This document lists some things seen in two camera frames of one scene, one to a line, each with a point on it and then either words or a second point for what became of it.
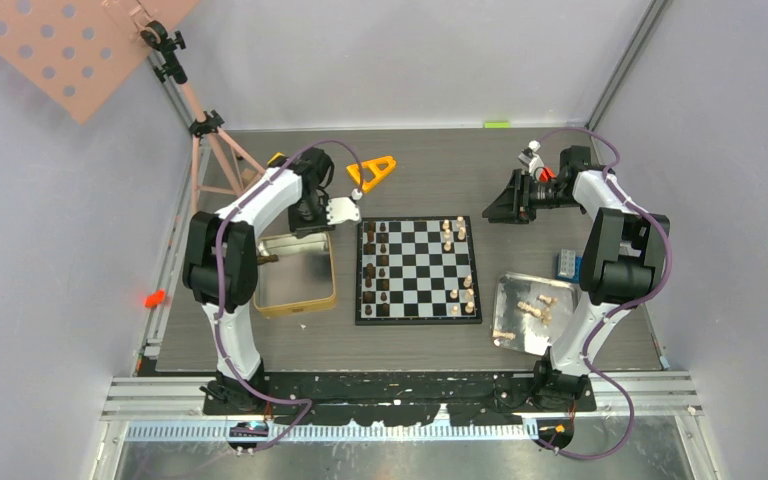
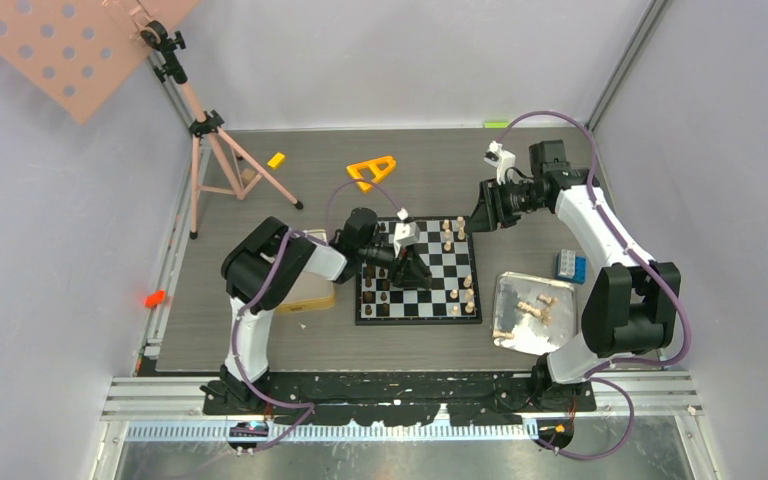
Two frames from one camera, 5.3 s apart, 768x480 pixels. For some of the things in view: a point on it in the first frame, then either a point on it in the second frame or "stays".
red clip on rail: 152,299 stays
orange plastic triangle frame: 353,170 stays
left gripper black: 301,229 -> 408,270
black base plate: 398,398 stays
